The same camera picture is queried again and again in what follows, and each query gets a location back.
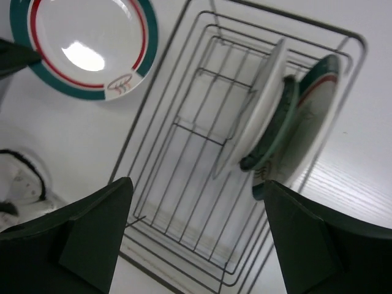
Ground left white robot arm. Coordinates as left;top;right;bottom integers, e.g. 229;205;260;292
1;39;47;232

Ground white plate thin green rings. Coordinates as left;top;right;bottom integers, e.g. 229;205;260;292
213;38;288;180

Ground green red rim plate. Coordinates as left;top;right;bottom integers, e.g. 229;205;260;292
9;1;159;101
252;54;341;201

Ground small blue patterned plate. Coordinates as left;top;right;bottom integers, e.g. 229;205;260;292
239;75;299;172

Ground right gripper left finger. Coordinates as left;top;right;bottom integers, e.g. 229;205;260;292
1;177;134;293

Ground grey wire dish rack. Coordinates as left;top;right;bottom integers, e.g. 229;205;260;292
111;1;368;293

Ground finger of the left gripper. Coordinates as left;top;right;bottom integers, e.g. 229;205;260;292
0;39;42;80

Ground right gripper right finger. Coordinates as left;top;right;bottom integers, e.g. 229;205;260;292
264;181;391;293

